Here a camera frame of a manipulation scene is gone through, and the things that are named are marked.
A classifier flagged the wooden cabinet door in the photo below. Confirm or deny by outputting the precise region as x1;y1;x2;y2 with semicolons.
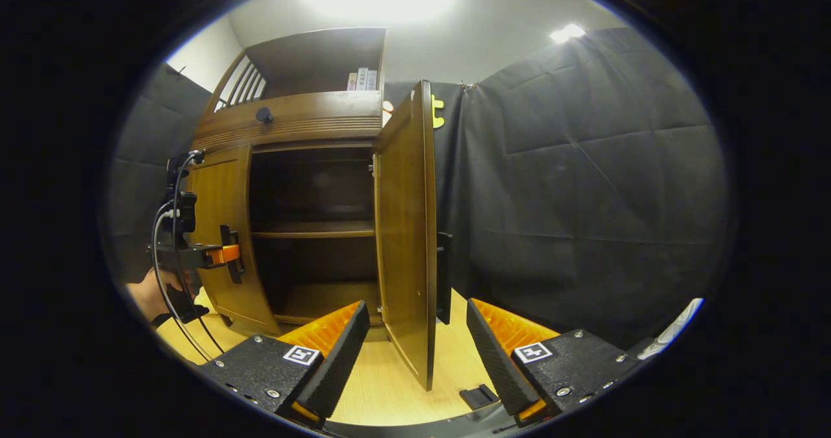
373;79;454;392
188;143;281;336

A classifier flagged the wooden double-door shoe cabinet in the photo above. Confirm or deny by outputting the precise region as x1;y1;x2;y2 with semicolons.
188;27;387;335

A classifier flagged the black backdrop cloth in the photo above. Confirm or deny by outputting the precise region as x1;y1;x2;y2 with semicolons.
107;26;731;351

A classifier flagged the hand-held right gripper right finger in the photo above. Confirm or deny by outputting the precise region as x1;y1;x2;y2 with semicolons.
466;298;640;426

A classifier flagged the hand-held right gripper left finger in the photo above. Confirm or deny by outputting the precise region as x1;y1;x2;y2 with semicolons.
198;300;371;426

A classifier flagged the small ceiling light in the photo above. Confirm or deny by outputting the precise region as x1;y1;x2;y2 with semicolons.
550;23;586;44

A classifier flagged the small black plastic block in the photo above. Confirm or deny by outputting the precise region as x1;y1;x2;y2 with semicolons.
460;384;501;411

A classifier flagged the black cable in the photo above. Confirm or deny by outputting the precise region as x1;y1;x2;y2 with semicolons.
151;206;199;363
167;152;225;356

